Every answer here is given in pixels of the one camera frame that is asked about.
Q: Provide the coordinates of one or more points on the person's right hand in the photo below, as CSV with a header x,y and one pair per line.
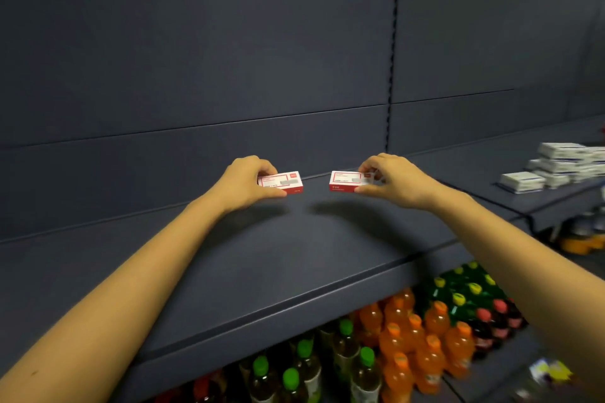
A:
x,y
406,183

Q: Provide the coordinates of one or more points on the person's left hand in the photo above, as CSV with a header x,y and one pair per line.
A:
x,y
241,185

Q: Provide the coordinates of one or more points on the white blue paperclip boxes group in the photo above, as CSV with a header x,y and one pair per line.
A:
x,y
522,180

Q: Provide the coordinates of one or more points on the dark grey metal shelf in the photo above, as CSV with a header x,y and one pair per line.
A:
x,y
189,39

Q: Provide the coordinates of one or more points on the person's left forearm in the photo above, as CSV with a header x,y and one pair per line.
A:
x,y
104,313

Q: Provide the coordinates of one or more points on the person's right forearm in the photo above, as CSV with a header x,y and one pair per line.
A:
x,y
529,275

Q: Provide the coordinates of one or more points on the group of yellow-capped green bottles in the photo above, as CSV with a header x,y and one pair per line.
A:
x,y
458,299

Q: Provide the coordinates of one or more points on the group of red-capped cola bottles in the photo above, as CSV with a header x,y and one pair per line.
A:
x,y
484,322

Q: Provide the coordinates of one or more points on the dark sauce jug orange label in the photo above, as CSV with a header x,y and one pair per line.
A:
x,y
576,239
599,235

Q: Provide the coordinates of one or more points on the group of orange soda bottles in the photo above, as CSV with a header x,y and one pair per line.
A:
x,y
397,369

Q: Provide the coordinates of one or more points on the group of green-capped tea bottles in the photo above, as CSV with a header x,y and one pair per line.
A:
x,y
307,369

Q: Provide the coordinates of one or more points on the white green snack packet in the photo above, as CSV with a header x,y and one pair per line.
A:
x,y
539,368

